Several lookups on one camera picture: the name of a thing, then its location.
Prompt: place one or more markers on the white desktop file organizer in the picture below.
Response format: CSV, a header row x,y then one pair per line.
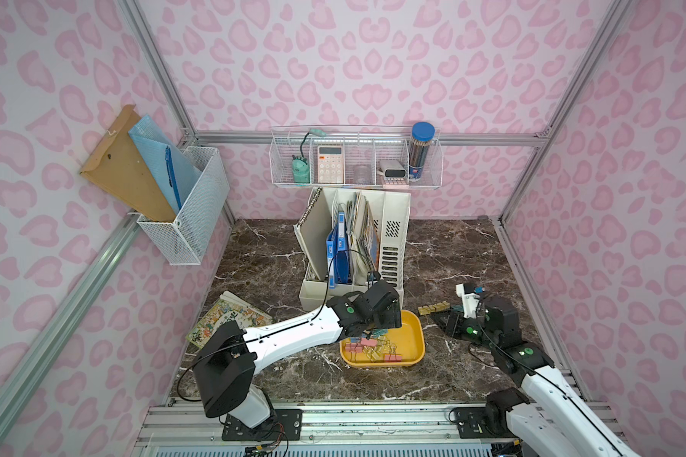
x,y
348,236

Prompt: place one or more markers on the clear wall shelf organizer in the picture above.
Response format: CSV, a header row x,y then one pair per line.
x,y
362,146

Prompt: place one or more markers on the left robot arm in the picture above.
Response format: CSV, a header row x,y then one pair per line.
x,y
226,365

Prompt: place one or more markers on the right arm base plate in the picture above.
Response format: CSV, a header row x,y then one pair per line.
x,y
488,422

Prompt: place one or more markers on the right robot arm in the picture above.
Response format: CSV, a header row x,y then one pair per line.
x,y
541,409

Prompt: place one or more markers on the pink white calculator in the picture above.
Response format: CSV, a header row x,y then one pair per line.
x,y
330,164

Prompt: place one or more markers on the books in organizer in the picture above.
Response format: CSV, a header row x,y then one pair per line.
x,y
364,240

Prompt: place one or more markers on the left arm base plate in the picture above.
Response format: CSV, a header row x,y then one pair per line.
x,y
284,424

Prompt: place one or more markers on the yellow plastic storage box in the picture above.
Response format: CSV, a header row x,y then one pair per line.
x,y
407,341

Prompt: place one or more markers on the light blue document folder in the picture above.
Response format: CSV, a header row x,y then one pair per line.
x,y
174,174

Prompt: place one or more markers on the blue binder folder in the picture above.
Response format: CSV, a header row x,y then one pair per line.
x,y
337,246

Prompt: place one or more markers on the illustrated children's book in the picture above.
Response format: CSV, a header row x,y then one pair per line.
x,y
227,308

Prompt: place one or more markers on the white mesh wall basket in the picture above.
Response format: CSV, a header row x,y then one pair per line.
x,y
184,241

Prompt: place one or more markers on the green desk lamp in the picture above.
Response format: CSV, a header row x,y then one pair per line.
x,y
300,164

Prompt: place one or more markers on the pink binder clip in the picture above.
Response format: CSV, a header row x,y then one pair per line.
x,y
393,358
359,345

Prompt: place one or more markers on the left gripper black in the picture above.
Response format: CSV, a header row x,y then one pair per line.
x,y
378,319

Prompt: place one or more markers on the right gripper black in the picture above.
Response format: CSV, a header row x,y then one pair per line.
x,y
454,323

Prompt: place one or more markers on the clear glass jar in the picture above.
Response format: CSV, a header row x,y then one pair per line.
x,y
363,175

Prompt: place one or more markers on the white digital clock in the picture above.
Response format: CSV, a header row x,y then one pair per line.
x,y
392,173

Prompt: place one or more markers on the grey spiral notebook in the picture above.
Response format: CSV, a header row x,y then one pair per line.
x,y
312,231

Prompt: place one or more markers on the brown kraft envelope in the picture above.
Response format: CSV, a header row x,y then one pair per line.
x,y
117,167

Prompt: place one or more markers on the blue lid pencil tube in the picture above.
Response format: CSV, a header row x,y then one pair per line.
x,y
422,136

